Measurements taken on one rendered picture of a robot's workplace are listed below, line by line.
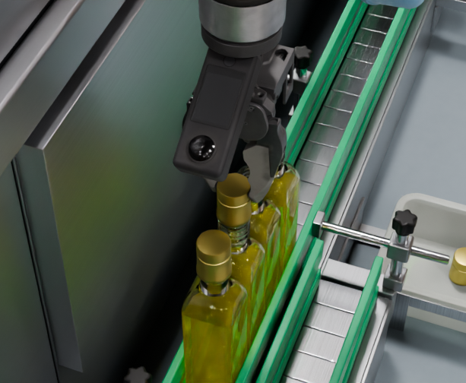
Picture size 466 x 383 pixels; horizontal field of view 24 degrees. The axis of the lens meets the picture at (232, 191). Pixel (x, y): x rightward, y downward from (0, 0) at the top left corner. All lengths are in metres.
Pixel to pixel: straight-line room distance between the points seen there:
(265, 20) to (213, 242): 0.25
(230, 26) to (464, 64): 1.03
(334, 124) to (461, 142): 0.27
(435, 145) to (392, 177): 0.10
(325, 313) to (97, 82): 0.49
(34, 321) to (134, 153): 0.20
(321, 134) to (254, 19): 0.67
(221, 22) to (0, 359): 0.38
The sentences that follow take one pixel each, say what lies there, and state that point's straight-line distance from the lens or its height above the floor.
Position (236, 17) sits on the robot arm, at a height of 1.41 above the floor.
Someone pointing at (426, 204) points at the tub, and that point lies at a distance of 1.57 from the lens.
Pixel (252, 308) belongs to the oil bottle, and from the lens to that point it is 1.20.
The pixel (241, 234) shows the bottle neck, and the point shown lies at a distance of 1.12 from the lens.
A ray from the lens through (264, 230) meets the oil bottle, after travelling 1.19.
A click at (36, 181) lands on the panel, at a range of 0.98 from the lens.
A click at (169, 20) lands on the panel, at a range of 1.16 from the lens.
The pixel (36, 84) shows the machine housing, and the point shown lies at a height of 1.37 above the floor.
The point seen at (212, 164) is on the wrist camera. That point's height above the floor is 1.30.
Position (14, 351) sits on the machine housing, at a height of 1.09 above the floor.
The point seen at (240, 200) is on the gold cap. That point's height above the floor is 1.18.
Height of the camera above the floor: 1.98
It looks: 48 degrees down
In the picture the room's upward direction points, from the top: straight up
